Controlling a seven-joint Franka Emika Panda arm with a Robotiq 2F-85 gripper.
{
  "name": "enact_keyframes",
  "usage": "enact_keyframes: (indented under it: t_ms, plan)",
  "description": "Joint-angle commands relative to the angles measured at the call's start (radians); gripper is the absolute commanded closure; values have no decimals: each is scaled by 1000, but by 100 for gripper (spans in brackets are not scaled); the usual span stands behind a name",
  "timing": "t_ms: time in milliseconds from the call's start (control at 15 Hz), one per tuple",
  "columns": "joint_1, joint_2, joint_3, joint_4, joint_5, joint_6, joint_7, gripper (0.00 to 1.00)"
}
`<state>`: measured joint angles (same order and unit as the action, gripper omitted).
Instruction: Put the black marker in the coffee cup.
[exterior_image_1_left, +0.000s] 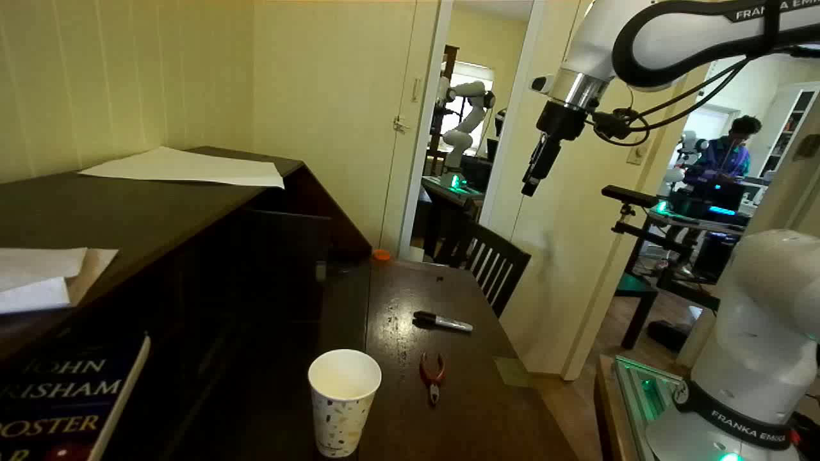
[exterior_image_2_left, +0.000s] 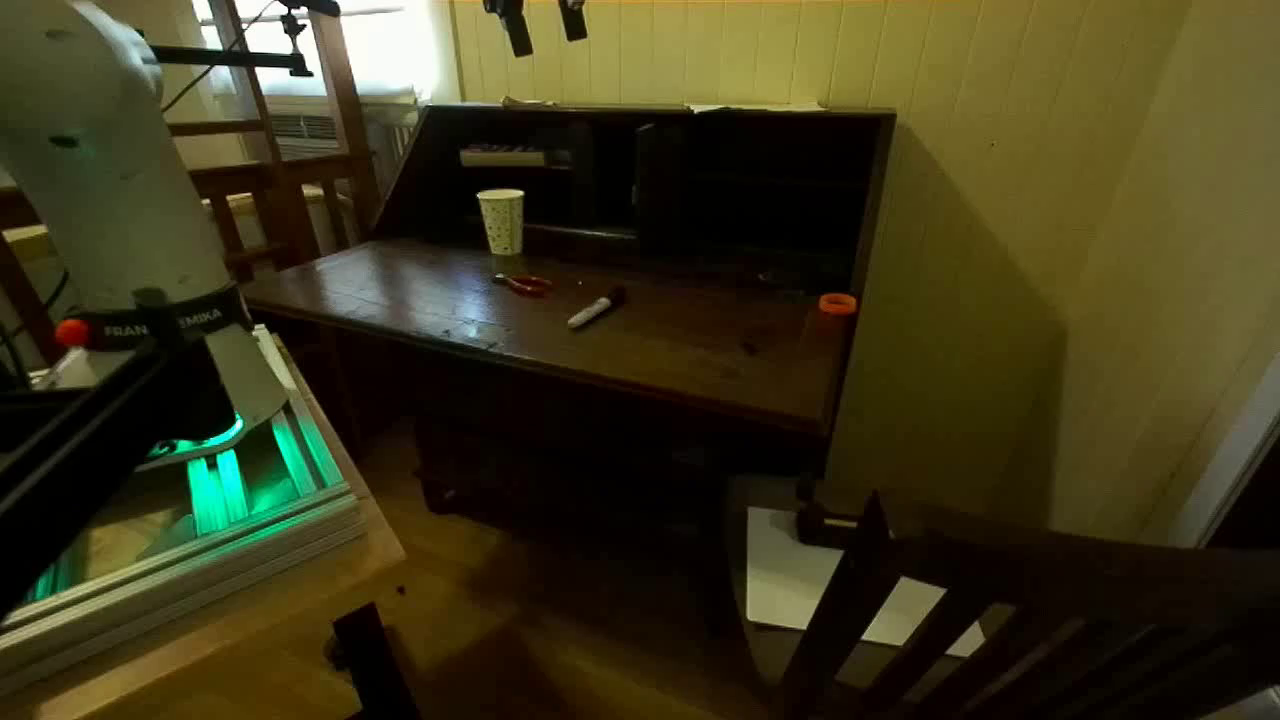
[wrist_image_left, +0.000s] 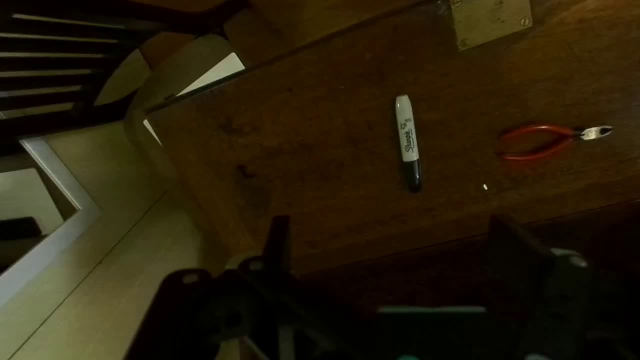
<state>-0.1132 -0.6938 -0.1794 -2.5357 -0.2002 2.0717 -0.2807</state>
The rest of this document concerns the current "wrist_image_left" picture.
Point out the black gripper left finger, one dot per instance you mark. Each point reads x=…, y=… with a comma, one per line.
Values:
x=276, y=243

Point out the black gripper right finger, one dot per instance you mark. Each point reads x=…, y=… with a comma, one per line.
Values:
x=516, y=261

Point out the black marker with grey label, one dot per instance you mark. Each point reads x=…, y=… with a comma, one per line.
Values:
x=406, y=140

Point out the white paper coffee cup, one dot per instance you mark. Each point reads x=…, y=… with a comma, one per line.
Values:
x=490, y=20

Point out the dark wooden writing desk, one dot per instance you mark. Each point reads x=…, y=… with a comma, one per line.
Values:
x=321, y=133

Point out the dark wooden slatted chair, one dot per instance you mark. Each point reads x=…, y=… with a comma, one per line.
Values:
x=46, y=48

